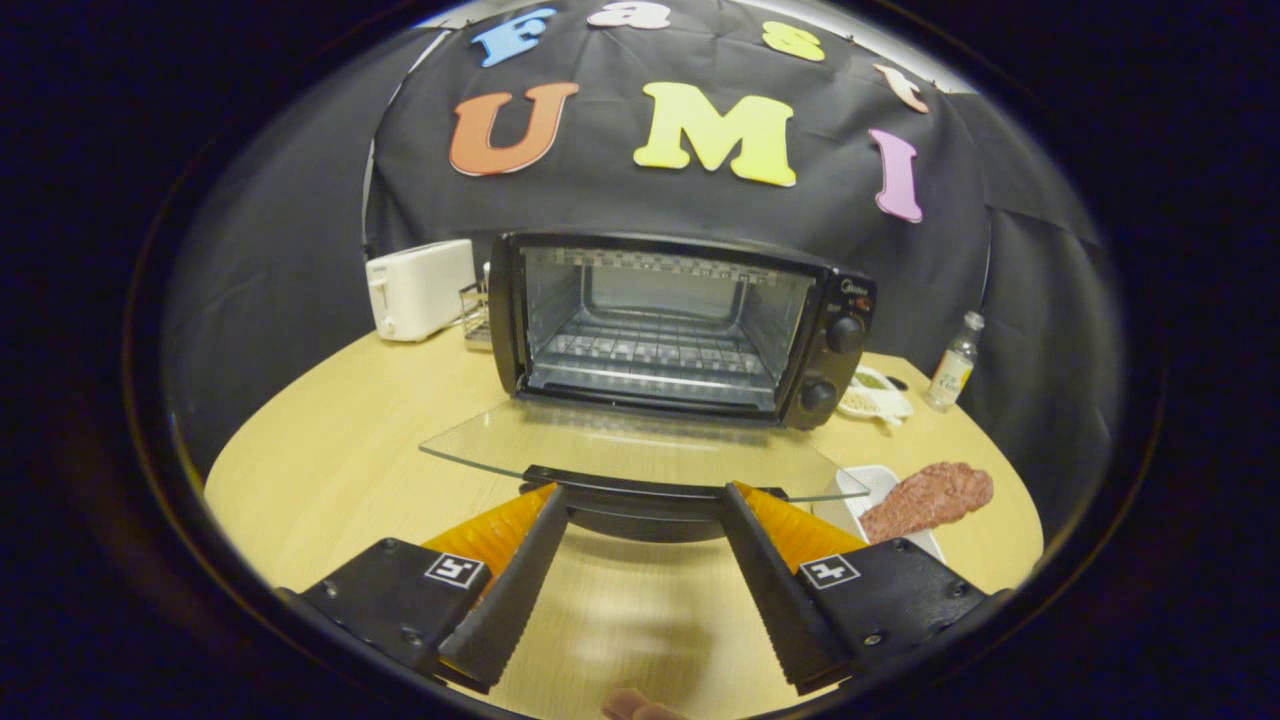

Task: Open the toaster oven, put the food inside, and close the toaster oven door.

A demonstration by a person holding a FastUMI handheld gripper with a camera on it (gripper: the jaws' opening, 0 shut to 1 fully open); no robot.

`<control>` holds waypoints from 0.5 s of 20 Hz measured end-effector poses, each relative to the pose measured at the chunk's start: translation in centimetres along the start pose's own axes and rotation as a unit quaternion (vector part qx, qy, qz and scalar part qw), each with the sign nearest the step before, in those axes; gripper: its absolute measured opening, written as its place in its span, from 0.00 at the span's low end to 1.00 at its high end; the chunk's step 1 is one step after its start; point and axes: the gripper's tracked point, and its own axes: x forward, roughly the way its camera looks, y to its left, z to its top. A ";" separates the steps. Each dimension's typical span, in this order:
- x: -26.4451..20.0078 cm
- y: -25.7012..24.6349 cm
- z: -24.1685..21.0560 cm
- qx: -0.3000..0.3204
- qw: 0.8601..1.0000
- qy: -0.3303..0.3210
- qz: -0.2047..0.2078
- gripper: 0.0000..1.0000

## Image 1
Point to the small clear glass bottle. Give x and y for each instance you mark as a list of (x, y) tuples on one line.
[(955, 365)]

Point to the red-brown meat slice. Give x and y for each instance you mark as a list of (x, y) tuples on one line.
[(925, 498)]

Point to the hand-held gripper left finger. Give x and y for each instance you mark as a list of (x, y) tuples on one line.
[(515, 590)]

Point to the white bread toaster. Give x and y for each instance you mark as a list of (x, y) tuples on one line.
[(420, 290)]

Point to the white divided seasoning dish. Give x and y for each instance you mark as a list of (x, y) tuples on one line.
[(880, 398)]

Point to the white rectangular tray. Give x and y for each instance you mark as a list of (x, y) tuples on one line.
[(868, 485)]

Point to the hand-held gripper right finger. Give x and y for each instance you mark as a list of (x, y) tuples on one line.
[(775, 590)]

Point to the black toaster oven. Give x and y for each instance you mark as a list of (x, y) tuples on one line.
[(840, 300)]

